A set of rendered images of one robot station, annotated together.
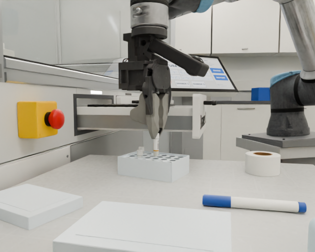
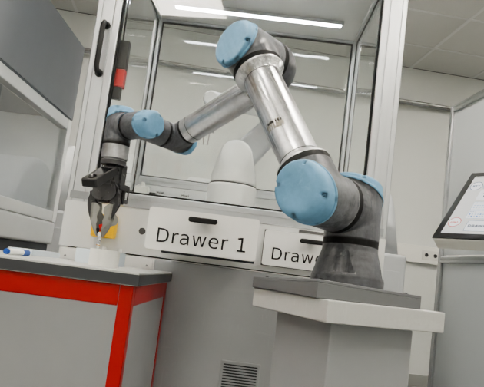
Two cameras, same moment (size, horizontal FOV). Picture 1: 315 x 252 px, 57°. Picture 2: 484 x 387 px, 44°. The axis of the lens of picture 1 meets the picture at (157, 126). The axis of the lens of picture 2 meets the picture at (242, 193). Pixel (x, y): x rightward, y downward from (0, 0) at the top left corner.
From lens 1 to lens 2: 1.79 m
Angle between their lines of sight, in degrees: 79
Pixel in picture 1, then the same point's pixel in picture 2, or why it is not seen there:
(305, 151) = (276, 299)
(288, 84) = not seen: hidden behind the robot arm
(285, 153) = (257, 298)
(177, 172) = (83, 256)
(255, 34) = not seen: outside the picture
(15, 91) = not seen: hidden behind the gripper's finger
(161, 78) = (101, 192)
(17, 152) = (91, 244)
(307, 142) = (274, 283)
